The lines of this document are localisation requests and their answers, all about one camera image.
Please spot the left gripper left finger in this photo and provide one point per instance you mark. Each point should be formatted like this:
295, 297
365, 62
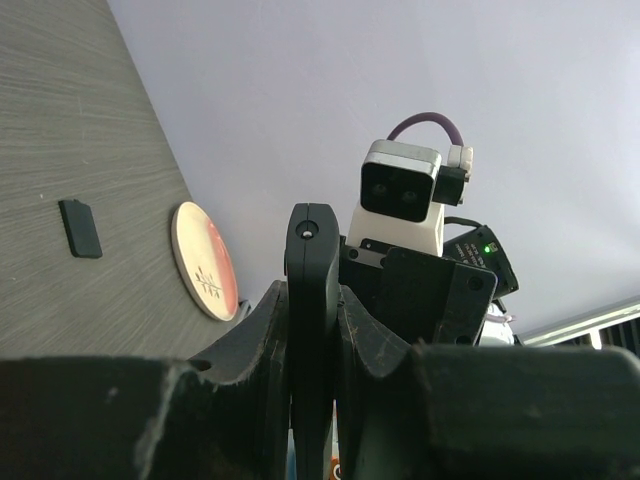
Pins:
222, 414

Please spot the black battery cover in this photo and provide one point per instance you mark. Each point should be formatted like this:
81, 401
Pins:
80, 229

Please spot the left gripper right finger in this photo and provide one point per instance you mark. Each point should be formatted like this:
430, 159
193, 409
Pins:
446, 411

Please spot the black remote control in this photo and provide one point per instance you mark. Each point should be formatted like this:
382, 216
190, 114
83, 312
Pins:
312, 264

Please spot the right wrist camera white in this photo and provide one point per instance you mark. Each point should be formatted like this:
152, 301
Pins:
404, 190

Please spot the pink rimmed plate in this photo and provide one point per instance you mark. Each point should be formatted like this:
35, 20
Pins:
204, 262

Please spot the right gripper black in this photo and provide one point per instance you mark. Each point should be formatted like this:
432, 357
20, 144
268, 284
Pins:
419, 296

